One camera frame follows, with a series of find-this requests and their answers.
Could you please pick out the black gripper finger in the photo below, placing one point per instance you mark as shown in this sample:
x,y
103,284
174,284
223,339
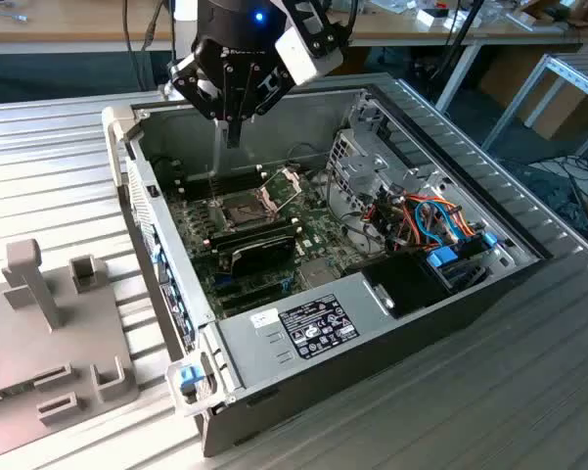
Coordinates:
x,y
186,73
254,105

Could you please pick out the metal locking lever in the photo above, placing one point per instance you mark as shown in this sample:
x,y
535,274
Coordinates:
x,y
212,185

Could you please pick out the CPU socket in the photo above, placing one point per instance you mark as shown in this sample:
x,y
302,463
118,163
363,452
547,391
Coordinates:
x,y
239,213

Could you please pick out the silver disk bay cage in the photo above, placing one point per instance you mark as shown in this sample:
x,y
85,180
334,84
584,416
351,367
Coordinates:
x,y
367,164

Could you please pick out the installed RAM stick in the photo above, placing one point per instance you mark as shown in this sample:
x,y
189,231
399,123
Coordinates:
x,y
254,235

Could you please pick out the wooden desk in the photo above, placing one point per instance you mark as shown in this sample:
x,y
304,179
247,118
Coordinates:
x,y
54,27
396,30

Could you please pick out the green motherboard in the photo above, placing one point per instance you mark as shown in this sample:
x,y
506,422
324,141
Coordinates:
x,y
323,230

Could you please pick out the black graphics card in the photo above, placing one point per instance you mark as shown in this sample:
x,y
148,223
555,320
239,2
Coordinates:
x,y
261,254

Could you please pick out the silver chipset heatsink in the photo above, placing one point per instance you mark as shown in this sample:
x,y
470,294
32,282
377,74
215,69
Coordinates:
x,y
318,274

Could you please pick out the small white box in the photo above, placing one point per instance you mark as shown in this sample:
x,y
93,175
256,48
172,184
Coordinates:
x,y
428,18

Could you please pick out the small white sticker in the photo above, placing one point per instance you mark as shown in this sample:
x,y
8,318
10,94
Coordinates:
x,y
264,319

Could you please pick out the black pole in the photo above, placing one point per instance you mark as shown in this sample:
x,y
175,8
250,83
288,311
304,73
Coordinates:
x,y
466,27

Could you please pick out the black rating label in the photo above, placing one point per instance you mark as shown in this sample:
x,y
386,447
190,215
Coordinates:
x,y
318,327

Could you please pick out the silver power supply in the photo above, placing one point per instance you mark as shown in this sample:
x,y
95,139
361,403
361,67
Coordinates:
x,y
252,360

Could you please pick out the large brown cardboard panel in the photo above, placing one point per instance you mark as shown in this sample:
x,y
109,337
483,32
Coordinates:
x,y
509,73

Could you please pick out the open black PC case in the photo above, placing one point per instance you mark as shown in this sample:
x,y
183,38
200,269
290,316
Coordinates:
x,y
372,352

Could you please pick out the blue case latch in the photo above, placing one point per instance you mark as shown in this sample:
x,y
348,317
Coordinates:
x,y
188,378

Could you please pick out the grey parts rack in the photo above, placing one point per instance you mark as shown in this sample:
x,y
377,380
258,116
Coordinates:
x,y
54,352

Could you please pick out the green RAM stick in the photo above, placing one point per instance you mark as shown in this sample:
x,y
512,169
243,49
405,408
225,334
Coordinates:
x,y
10,391

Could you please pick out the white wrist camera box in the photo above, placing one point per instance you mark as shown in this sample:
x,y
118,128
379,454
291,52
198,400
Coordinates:
x,y
303,56

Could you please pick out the aluminium frame shelf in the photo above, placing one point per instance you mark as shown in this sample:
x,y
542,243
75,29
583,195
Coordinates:
x,y
584,73

